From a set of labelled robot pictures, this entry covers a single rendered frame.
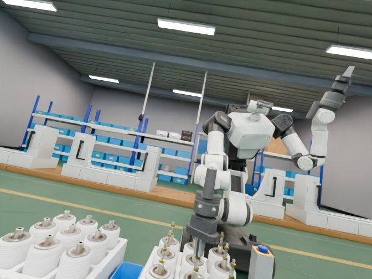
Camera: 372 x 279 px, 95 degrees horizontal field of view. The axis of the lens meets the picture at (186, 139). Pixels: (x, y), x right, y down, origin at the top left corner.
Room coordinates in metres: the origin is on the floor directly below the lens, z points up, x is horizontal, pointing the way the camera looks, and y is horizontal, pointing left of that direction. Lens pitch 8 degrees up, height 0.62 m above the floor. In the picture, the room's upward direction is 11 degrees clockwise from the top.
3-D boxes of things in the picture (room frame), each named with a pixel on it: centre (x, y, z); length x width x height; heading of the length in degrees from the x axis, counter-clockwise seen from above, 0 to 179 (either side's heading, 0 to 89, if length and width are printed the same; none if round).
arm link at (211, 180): (0.61, -0.12, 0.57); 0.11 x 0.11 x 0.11; 78
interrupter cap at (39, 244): (0.67, 0.42, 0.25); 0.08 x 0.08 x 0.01
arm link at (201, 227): (0.62, -0.11, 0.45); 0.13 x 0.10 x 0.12; 52
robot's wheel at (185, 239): (1.22, -0.12, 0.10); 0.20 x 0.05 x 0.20; 177
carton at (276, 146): (5.51, -2.86, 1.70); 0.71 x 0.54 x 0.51; 91
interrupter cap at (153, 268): (0.63, 0.00, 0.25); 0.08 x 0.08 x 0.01
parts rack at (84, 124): (5.76, 2.42, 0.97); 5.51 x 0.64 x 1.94; 87
